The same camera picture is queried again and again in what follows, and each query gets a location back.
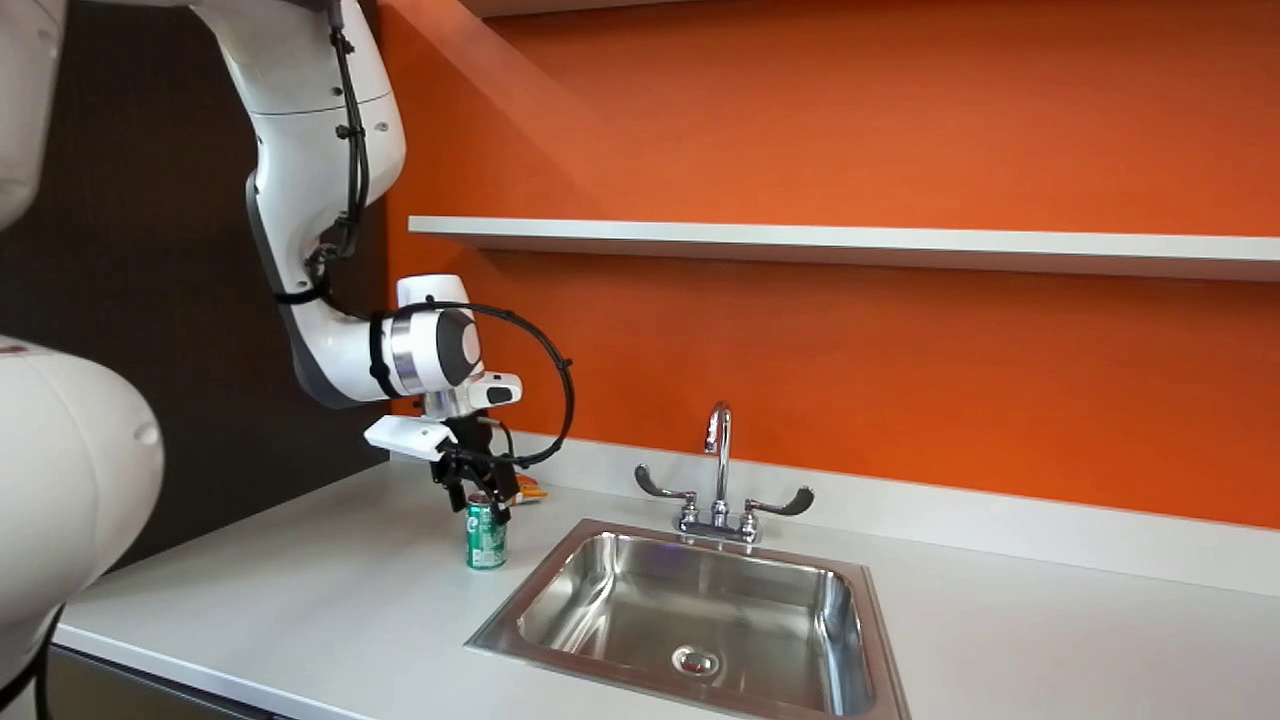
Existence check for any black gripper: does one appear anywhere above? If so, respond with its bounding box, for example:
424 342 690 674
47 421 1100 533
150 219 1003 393
433 418 515 522

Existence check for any white lower wall shelf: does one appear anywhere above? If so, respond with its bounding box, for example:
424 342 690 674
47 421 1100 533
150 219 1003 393
407 217 1280 286

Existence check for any chrome faucet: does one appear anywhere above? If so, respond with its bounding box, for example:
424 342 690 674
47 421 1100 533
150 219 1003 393
631 399 817 554

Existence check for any green soda can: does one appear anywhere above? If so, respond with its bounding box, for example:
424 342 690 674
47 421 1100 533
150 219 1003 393
464 498 506 573

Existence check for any dark wood cabinet panel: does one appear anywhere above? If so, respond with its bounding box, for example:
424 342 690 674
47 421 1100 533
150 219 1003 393
0 0 374 557

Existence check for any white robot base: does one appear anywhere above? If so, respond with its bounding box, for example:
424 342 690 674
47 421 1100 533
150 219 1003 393
0 335 164 720

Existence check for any stainless steel sink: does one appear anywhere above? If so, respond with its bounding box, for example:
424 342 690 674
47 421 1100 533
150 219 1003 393
467 522 913 720

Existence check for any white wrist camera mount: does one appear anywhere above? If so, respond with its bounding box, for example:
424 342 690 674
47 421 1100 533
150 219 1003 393
365 372 524 461

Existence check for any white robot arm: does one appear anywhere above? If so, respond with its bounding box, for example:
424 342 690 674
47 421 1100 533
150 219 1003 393
0 0 518 529

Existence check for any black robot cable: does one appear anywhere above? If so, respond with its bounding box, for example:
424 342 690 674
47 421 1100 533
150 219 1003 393
271 0 579 473

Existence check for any orange snack bag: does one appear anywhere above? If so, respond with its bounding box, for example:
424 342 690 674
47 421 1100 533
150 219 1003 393
515 475 549 504

